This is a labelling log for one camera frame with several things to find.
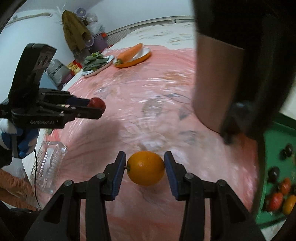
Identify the red apple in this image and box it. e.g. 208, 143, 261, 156
87, 97, 106, 113
280, 177, 292, 196
266, 192, 283, 212

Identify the orange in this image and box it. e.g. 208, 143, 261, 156
126, 151, 165, 186
282, 195, 296, 216

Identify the dark plum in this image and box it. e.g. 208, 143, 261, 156
280, 143, 293, 160
268, 166, 280, 183

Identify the blue gloved left hand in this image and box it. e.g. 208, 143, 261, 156
1, 118, 39, 161

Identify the grey bag with lettering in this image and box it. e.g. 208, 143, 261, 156
46, 59, 71, 86

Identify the pile of green leaves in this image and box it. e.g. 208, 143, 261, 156
82, 52, 107, 71

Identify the white plate with greens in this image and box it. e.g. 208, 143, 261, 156
82, 55, 114, 77

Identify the clear glass square dish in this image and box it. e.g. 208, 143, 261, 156
31, 141, 67, 194

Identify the purple bin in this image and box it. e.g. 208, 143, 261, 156
91, 33, 108, 53

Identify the olive hanging coat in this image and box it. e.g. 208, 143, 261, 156
62, 11, 92, 52

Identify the green tray box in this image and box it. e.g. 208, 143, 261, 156
251, 113, 295, 228

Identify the orange carrot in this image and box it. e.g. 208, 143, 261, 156
114, 43, 142, 65

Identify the small white fan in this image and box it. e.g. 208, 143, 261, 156
75, 8, 87, 18

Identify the orange rimmed white plate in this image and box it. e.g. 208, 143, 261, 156
112, 47, 152, 68

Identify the floral bed quilt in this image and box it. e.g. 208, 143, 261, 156
23, 22, 200, 186

